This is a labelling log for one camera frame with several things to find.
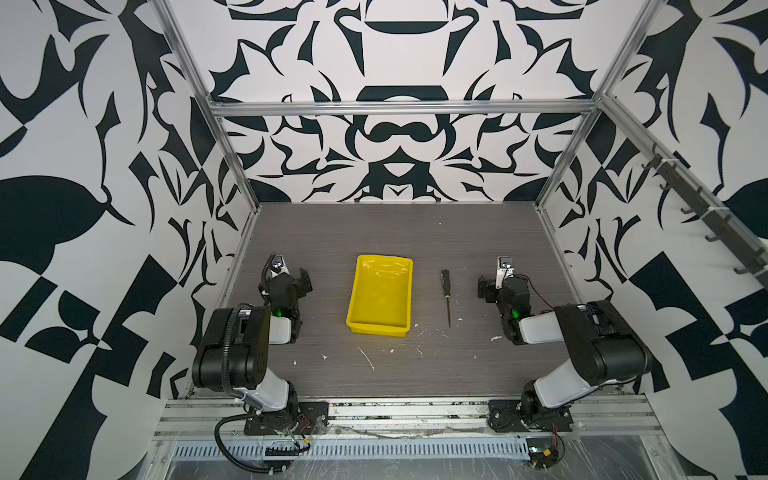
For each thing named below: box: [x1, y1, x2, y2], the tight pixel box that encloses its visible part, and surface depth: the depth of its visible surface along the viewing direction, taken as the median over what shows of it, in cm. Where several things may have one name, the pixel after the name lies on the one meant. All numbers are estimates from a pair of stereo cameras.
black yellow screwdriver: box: [441, 269, 451, 328], surface depth 98 cm
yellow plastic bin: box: [346, 255, 414, 337], surface depth 94 cm
